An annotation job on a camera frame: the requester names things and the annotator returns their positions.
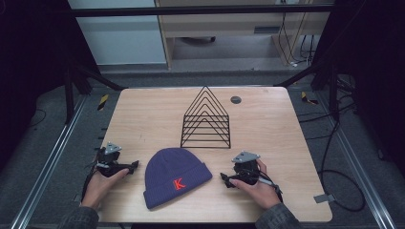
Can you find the black curtain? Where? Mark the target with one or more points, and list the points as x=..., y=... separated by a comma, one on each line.
x=375, y=63
x=28, y=63

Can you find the black yellow hazard tape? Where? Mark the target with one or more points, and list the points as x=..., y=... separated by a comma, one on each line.
x=308, y=98
x=102, y=101

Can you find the aluminium floor rail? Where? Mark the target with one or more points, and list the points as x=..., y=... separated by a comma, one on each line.
x=47, y=162
x=363, y=171

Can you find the black tripod stand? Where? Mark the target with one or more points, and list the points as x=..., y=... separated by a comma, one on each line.
x=332, y=92
x=68, y=95

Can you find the person's left hand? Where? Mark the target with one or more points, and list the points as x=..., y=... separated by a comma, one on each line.
x=99, y=186

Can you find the light wooden desk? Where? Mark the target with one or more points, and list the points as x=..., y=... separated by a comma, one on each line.
x=223, y=24

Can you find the grey round table grommet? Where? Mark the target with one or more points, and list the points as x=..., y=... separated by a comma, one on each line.
x=235, y=99

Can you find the black horizontal frame bar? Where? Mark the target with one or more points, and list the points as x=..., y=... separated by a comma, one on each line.
x=191, y=10

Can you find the grey tape strip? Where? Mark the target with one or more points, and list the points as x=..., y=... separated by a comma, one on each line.
x=324, y=198

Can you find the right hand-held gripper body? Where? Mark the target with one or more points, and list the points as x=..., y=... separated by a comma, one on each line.
x=246, y=168

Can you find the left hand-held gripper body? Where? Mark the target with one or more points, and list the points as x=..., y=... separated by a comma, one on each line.
x=108, y=159

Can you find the white cabinet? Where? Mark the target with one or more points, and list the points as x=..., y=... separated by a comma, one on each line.
x=121, y=38

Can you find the purple knit beanie hat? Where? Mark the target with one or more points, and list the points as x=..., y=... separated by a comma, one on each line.
x=173, y=178

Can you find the person's right hand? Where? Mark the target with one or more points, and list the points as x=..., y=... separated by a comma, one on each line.
x=259, y=192

